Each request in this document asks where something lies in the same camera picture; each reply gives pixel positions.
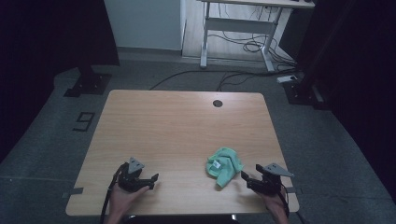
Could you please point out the white desk frame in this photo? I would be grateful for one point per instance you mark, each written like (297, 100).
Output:
(239, 25)

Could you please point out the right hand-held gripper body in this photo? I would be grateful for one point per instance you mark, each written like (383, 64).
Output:
(269, 185)

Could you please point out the person's right hand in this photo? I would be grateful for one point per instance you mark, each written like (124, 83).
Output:
(278, 203)

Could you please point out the dark curtain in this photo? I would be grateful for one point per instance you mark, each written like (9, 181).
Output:
(358, 62)
(46, 46)

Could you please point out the grey tape strip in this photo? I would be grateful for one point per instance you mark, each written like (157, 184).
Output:
(294, 189)
(74, 191)

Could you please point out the white power strip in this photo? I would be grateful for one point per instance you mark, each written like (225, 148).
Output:
(287, 79)

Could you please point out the green microfibre towel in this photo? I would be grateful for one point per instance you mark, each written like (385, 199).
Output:
(225, 166)

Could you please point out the person's left hand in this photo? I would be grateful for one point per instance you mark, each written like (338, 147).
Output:
(121, 200)

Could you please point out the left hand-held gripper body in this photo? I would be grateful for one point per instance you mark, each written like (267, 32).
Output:
(132, 180)

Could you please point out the black stand base plate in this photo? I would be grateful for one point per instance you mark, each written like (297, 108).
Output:
(303, 91)
(90, 84)

